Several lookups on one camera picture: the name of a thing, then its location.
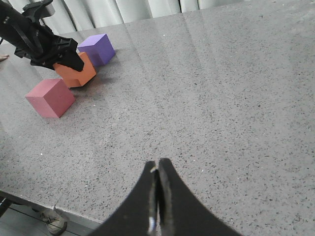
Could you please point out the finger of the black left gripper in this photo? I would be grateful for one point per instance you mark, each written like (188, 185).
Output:
(72, 60)

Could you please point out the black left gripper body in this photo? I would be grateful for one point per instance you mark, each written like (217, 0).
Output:
(42, 47)

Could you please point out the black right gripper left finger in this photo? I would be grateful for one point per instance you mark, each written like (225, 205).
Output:
(137, 215)

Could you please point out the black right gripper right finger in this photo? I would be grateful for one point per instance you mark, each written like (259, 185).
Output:
(181, 213)

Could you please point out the orange foam cube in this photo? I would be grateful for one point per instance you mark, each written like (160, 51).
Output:
(73, 78)

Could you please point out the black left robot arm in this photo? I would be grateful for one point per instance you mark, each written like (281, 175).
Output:
(33, 12)

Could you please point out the purple foam cube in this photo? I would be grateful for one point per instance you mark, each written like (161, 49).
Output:
(98, 48)

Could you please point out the pale grey-green curtain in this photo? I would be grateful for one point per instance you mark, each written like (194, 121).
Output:
(76, 15)

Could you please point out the pink foam cube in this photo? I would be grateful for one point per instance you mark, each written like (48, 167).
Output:
(51, 98)

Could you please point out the grey shoe on floor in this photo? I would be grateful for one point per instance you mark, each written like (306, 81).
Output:
(55, 224)

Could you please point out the black table leg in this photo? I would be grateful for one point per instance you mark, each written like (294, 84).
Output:
(5, 203)

